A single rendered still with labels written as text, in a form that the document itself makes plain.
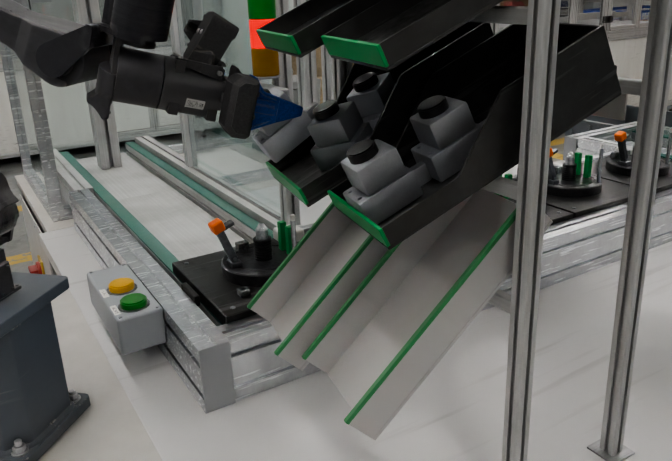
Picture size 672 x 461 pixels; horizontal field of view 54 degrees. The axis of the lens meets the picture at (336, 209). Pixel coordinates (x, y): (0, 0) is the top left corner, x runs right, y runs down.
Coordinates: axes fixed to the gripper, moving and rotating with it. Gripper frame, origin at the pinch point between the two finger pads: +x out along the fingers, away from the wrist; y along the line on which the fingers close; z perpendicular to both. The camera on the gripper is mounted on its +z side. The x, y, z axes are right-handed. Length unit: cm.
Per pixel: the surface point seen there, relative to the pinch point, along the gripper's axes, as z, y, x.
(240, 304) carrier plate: -31.8, 14.0, 6.8
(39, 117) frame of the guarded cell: -26, 103, -23
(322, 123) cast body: -0.6, -5.2, 5.1
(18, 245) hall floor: -149, 334, -26
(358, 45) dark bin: 8.5, -19.0, 0.9
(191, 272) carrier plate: -33.3, 29.0, 2.4
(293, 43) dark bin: 7.2, -8.1, -1.2
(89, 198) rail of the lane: -39, 84, -11
